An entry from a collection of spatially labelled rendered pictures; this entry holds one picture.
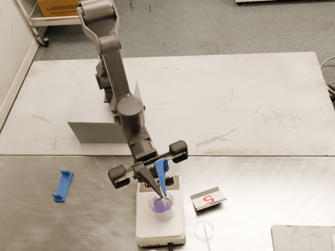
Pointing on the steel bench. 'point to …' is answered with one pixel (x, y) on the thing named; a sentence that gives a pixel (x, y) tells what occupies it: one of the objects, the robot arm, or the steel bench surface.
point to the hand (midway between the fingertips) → (158, 183)
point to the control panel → (157, 184)
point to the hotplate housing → (167, 236)
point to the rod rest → (63, 186)
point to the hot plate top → (151, 230)
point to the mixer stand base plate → (303, 238)
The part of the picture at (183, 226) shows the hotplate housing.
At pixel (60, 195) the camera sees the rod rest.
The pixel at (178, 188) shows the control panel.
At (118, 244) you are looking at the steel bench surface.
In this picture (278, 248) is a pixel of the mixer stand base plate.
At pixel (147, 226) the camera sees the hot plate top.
